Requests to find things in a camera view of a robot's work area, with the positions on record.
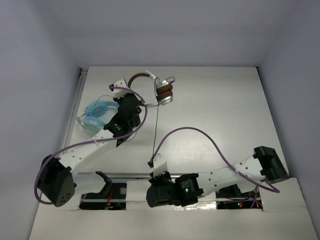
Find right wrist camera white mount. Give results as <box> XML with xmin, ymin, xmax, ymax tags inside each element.
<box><xmin>148</xmin><ymin>153</ymin><xmax>168</xmax><ymax>178</ymax></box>

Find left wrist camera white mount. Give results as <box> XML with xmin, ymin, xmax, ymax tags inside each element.
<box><xmin>109</xmin><ymin>77</ymin><xmax>130</xmax><ymax>99</ymax></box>

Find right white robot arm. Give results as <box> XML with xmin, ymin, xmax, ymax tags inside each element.
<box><xmin>146</xmin><ymin>146</ymin><xmax>290</xmax><ymax>208</ymax></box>

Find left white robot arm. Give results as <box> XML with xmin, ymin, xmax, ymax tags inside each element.
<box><xmin>33</xmin><ymin>93</ymin><xmax>147</xmax><ymax>207</ymax></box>

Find blue headphones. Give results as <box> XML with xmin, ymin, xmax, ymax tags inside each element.
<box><xmin>76</xmin><ymin>100</ymin><xmax>119</xmax><ymax>131</ymax></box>

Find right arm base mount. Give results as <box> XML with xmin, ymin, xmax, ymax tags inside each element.
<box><xmin>215</xmin><ymin>184</ymin><xmax>263</xmax><ymax>210</ymax></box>

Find brown silver headphones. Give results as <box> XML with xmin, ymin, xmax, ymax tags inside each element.
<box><xmin>127</xmin><ymin>69</ymin><xmax>176</xmax><ymax>107</ymax></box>

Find aluminium rail left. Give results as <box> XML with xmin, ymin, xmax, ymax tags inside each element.
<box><xmin>61</xmin><ymin>67</ymin><xmax>89</xmax><ymax>148</ymax></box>

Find thin black headphone cable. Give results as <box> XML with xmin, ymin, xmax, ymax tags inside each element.
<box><xmin>148</xmin><ymin>76</ymin><xmax>176</xmax><ymax>163</ymax></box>

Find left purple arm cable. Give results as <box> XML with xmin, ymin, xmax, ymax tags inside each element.
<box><xmin>34</xmin><ymin>86</ymin><xmax>148</xmax><ymax>205</ymax></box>

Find green headphone cable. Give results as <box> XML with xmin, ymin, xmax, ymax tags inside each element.
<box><xmin>77</xmin><ymin>94</ymin><xmax>137</xmax><ymax>142</ymax></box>

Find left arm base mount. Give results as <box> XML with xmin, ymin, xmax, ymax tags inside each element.
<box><xmin>79</xmin><ymin>171</ymin><xmax>127</xmax><ymax>211</ymax></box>

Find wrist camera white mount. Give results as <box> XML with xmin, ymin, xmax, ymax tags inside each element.
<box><xmin>148</xmin><ymin>153</ymin><xmax>168</xmax><ymax>178</ymax></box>
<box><xmin>109</xmin><ymin>77</ymin><xmax>130</xmax><ymax>99</ymax></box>

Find aluminium rail front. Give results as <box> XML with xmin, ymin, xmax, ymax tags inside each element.
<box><xmin>77</xmin><ymin>172</ymin><xmax>182</xmax><ymax>179</ymax></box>

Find aluminium rail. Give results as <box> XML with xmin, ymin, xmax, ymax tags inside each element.
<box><xmin>61</xmin><ymin>67</ymin><xmax>89</xmax><ymax>148</ymax></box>
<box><xmin>77</xmin><ymin>172</ymin><xmax>182</xmax><ymax>179</ymax></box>

